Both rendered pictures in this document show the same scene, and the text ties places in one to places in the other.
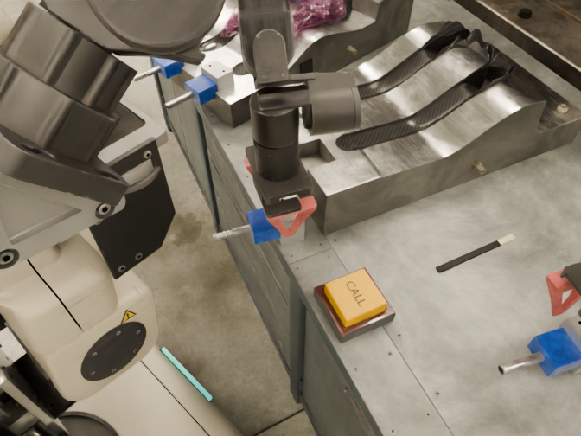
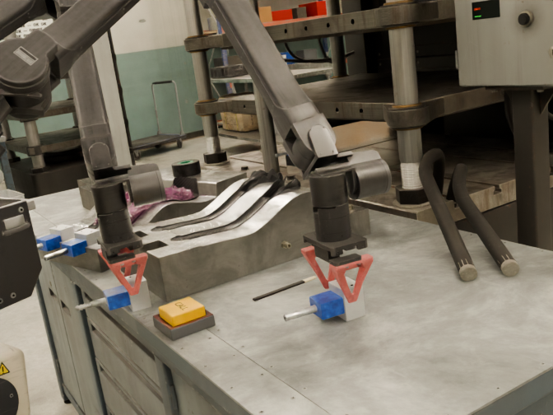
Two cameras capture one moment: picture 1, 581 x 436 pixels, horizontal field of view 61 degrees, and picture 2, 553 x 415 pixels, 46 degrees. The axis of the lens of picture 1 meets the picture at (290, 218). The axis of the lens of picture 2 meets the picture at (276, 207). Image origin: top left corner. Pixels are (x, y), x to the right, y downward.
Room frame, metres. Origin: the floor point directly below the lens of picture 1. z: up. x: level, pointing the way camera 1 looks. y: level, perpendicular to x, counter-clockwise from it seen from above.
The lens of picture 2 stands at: (-0.72, -0.17, 1.25)
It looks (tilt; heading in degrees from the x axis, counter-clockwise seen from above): 15 degrees down; 355
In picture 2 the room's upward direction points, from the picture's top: 8 degrees counter-clockwise
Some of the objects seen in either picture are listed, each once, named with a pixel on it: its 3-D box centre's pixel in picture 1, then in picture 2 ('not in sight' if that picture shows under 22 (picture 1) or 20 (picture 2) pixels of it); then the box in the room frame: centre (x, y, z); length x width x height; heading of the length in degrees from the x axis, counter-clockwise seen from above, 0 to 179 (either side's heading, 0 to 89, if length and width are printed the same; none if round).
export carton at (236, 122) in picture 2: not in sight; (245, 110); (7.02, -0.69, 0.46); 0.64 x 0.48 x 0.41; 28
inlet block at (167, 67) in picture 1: (163, 66); (45, 244); (0.82, 0.24, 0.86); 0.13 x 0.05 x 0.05; 132
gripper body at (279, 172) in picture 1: (277, 155); (116, 229); (0.47, 0.02, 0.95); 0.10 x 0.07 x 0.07; 18
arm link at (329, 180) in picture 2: not in sight; (332, 187); (0.27, -0.35, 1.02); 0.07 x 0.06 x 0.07; 105
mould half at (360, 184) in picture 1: (421, 107); (243, 223); (0.68, -0.22, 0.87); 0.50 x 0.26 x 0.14; 115
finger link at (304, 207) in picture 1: (284, 207); (127, 268); (0.44, 0.01, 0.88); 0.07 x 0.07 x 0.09; 18
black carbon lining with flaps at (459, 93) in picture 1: (415, 81); (231, 202); (0.68, -0.20, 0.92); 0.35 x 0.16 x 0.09; 115
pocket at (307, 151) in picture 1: (313, 162); (155, 254); (0.54, -0.03, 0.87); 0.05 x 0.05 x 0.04; 25
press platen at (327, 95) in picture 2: not in sight; (374, 109); (1.58, -0.78, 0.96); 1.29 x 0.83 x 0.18; 25
